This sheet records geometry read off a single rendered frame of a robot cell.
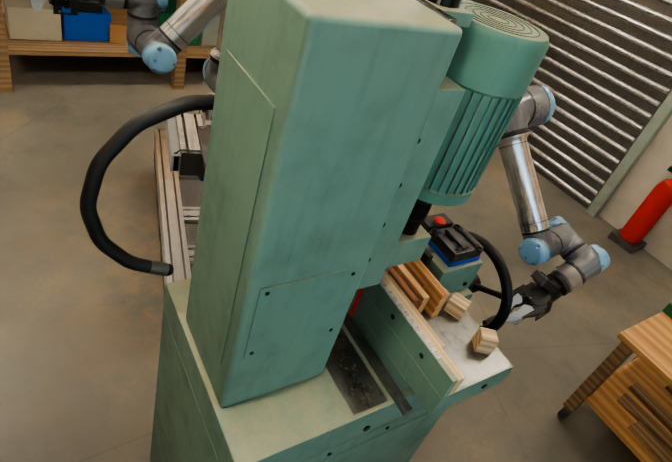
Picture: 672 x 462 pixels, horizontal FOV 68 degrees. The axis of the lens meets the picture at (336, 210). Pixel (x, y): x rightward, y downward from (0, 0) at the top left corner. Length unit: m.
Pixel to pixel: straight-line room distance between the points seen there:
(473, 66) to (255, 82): 0.33
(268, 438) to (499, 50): 0.75
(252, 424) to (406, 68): 0.68
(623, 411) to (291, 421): 1.68
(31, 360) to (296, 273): 1.44
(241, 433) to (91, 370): 1.11
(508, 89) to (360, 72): 0.31
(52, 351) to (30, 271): 0.41
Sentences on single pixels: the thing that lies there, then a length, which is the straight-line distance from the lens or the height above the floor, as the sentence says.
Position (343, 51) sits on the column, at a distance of 0.56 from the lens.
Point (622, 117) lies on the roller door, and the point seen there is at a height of 0.68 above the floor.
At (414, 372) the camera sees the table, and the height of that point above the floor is 0.88.
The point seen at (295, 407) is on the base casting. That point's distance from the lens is 1.03.
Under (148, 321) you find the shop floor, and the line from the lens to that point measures 2.14.
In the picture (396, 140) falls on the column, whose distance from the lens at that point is 0.68.
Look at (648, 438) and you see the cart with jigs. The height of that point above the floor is 0.20.
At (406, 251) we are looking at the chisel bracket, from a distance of 1.04.
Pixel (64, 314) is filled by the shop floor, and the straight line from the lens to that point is 2.18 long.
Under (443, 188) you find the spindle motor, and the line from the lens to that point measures 0.89.
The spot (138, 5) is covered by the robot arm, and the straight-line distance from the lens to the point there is 1.46.
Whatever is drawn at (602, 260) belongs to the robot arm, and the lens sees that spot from 1.58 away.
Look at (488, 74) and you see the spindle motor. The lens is 0.80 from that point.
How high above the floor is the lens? 1.66
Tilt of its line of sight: 35 degrees down
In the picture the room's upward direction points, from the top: 18 degrees clockwise
